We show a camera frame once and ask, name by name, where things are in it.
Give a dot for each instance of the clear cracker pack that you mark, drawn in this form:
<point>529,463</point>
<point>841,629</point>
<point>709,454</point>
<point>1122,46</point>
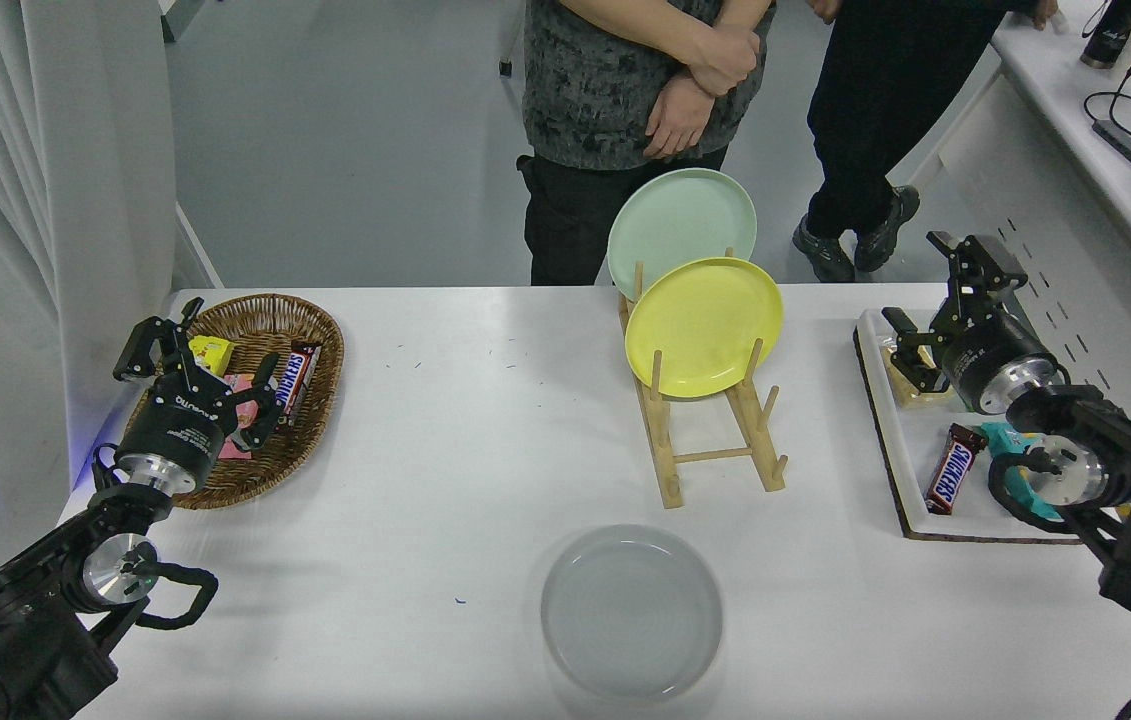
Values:
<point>910,398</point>

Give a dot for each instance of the brown Snickers bar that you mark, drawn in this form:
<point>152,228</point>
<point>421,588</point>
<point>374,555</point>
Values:
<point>953,470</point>
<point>300,375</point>

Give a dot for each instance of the black bottle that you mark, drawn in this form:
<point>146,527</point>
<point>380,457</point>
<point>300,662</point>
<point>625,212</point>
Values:
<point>1115,30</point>

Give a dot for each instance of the yellow plate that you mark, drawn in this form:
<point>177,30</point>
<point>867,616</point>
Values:
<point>705,325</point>

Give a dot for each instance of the white desk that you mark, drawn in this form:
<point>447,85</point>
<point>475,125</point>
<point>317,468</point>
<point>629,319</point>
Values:
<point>1025,170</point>

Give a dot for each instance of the brown wicker basket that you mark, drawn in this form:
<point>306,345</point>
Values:
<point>310,340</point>

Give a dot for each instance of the wooden plate rack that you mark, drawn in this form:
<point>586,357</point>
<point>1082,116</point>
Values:
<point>670,480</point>

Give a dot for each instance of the teal snack pack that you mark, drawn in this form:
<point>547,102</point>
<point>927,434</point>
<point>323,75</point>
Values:
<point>1010,440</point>

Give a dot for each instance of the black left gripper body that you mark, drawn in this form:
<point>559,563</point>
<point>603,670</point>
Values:
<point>180,425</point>

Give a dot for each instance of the pink snack pack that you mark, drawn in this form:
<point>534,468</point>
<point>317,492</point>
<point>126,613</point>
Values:
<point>240,383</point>

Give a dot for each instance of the person's left forearm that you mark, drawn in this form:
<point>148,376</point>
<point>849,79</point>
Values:
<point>750,12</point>

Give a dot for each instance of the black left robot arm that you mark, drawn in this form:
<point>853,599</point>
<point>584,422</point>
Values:
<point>15,640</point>

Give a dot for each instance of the white tray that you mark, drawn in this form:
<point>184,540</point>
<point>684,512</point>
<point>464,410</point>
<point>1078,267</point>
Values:
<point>900,450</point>

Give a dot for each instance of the yellow snack pack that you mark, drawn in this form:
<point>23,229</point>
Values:
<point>212,353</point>

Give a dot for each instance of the grey plate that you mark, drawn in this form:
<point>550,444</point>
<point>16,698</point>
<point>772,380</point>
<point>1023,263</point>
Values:
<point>630,610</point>

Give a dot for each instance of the person's left hand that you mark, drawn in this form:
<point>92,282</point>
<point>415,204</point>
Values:
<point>1047,12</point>
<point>677,120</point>

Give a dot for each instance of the grey furniture leg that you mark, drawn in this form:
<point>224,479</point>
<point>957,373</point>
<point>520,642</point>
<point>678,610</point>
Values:
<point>180,18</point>

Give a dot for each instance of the chair leg with caster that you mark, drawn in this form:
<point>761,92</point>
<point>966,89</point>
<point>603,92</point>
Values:
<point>506,68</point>

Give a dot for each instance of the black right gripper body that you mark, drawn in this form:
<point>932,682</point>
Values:
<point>990,350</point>

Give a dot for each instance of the pale green plate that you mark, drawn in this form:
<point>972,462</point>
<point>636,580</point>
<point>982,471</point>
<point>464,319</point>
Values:
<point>675,220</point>

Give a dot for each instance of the person's right hand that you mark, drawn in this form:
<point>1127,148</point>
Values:
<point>725,62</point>
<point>825,9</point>

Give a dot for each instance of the white curtain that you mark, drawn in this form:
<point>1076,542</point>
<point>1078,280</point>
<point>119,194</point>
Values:
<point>75,150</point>

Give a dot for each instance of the person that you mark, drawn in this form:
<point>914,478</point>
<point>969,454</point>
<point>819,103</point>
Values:
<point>595,110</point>
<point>885,110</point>

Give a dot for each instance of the black usb hub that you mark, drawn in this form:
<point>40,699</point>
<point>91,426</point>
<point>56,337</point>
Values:
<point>1123,143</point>

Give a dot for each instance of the person's right forearm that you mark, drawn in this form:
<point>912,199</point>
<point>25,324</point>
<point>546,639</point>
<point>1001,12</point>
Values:
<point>625,25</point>

